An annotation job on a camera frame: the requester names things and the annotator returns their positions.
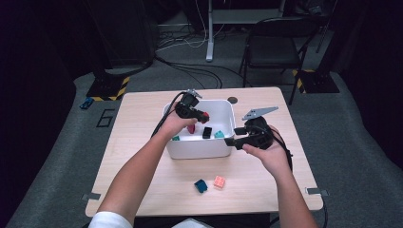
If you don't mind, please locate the small blue floor object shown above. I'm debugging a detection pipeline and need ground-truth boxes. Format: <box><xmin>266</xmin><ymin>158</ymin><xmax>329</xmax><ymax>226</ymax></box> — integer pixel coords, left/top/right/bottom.
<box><xmin>79</xmin><ymin>96</ymin><xmax>95</xmax><ymax>111</ymax></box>

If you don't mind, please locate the dark blue toy block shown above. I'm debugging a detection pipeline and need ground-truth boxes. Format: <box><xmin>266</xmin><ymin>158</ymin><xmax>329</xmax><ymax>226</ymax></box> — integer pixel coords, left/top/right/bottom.
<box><xmin>194</xmin><ymin>179</ymin><xmax>209</xmax><ymax>194</ymax></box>

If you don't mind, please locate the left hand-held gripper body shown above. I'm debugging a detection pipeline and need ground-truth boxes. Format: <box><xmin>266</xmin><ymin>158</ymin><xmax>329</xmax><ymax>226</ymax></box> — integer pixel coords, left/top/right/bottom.
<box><xmin>174</xmin><ymin>88</ymin><xmax>203</xmax><ymax>120</ymax></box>

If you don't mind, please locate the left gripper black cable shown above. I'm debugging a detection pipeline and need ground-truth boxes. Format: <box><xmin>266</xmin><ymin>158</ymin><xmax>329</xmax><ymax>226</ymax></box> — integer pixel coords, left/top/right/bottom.
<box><xmin>151</xmin><ymin>90</ymin><xmax>188</xmax><ymax>139</ymax></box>

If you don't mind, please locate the person's right hand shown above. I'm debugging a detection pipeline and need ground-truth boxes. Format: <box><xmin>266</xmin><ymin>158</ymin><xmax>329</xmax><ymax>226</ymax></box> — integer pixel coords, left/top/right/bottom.
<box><xmin>241</xmin><ymin>124</ymin><xmax>291</xmax><ymax>179</ymax></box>

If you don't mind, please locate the white plastic bin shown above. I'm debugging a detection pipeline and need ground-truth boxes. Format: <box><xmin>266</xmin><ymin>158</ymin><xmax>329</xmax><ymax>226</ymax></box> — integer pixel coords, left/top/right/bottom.
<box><xmin>163</xmin><ymin>99</ymin><xmax>237</xmax><ymax>160</ymax></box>

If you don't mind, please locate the black striped stand base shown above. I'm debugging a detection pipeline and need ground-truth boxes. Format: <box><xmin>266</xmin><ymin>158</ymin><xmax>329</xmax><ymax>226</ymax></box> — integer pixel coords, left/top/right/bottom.
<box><xmin>293</xmin><ymin>68</ymin><xmax>340</xmax><ymax>94</ymax></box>
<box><xmin>86</xmin><ymin>74</ymin><xmax>131</xmax><ymax>103</ymax></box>

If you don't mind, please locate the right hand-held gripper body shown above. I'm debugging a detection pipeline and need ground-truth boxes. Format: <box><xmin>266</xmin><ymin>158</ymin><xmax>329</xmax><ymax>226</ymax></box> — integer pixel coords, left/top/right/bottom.
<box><xmin>241</xmin><ymin>105</ymin><xmax>279</xmax><ymax>151</ymax></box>

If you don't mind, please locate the salmon pink toy block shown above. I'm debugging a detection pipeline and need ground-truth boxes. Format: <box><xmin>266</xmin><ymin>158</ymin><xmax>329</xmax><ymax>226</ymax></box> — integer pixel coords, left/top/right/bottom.
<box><xmin>213</xmin><ymin>175</ymin><xmax>227</xmax><ymax>190</ymax></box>

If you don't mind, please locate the white floor cable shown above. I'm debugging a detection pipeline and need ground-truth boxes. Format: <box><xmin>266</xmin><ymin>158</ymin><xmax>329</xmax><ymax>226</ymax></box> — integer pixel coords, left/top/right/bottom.
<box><xmin>156</xmin><ymin>0</ymin><xmax>229</xmax><ymax>51</ymax></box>

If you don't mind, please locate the white metal desk frame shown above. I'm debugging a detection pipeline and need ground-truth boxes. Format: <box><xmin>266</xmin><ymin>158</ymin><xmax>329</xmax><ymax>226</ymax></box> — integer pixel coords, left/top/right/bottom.
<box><xmin>205</xmin><ymin>0</ymin><xmax>288</xmax><ymax>63</ymax></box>

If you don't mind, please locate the person's white shirt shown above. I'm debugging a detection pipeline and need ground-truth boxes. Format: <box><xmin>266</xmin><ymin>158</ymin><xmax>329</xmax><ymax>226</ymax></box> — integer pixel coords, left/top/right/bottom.
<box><xmin>87</xmin><ymin>211</ymin><xmax>213</xmax><ymax>228</ymax></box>

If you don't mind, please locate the person's left hand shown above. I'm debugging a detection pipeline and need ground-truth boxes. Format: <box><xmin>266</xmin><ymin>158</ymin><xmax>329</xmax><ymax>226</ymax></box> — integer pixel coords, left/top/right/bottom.
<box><xmin>157</xmin><ymin>101</ymin><xmax>198</xmax><ymax>141</ymax></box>

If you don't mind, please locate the black folding chair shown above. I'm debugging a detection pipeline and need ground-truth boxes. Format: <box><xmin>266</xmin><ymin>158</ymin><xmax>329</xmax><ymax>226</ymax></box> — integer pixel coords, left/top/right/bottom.
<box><xmin>239</xmin><ymin>16</ymin><xmax>321</xmax><ymax>105</ymax></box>

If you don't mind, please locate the black floor cable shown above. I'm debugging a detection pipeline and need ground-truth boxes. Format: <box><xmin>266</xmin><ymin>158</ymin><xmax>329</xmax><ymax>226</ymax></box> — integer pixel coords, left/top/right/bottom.
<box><xmin>155</xmin><ymin>55</ymin><xmax>222</xmax><ymax>89</ymax></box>

